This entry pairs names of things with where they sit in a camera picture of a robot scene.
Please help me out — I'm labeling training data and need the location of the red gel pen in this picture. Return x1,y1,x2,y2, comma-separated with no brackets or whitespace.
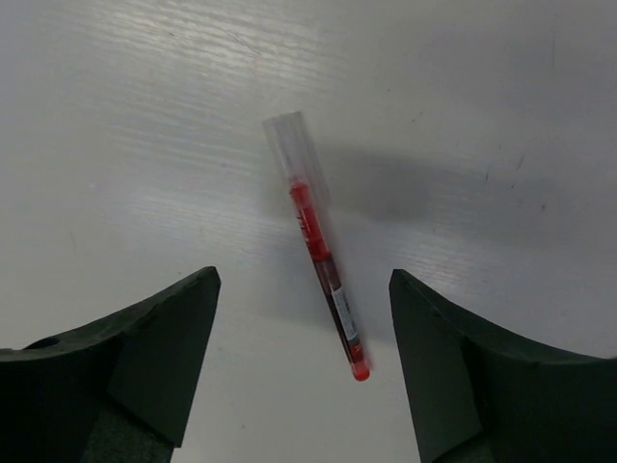
262,111,370,382

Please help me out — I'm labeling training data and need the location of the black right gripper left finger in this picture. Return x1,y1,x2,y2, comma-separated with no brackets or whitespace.
1,266,221,462

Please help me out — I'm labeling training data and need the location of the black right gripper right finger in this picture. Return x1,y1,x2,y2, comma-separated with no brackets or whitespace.
389,269,616,462

